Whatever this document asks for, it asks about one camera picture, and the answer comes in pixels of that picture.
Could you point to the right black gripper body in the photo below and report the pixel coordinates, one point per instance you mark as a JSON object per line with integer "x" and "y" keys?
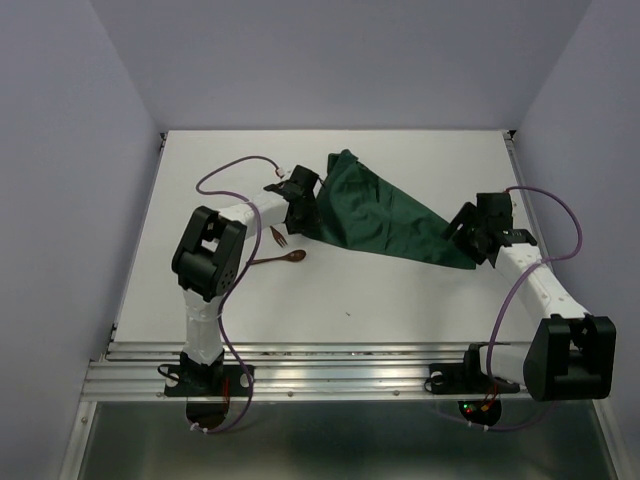
{"x": 466, "y": 237}

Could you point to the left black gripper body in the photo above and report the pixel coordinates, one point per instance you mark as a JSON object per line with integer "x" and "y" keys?
{"x": 308, "y": 218}

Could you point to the brown wooden spoon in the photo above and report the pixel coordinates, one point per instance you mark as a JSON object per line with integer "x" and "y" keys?
{"x": 294, "y": 256}

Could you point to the dark green cloth napkin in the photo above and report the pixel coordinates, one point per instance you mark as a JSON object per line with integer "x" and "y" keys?
{"x": 360, "y": 211}

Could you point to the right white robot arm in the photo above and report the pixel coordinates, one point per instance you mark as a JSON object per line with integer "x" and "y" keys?
{"x": 571, "y": 354}

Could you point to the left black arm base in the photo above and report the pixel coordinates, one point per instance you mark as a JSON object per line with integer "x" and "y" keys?
{"x": 226, "y": 381}

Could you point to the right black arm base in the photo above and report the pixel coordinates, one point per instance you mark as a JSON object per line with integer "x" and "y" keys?
{"x": 465, "y": 376}

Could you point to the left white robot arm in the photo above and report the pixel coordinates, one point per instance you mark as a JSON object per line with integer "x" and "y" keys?
{"x": 208, "y": 256}

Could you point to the brown wooden fork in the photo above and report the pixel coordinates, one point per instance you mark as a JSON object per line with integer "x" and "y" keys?
{"x": 278, "y": 237}

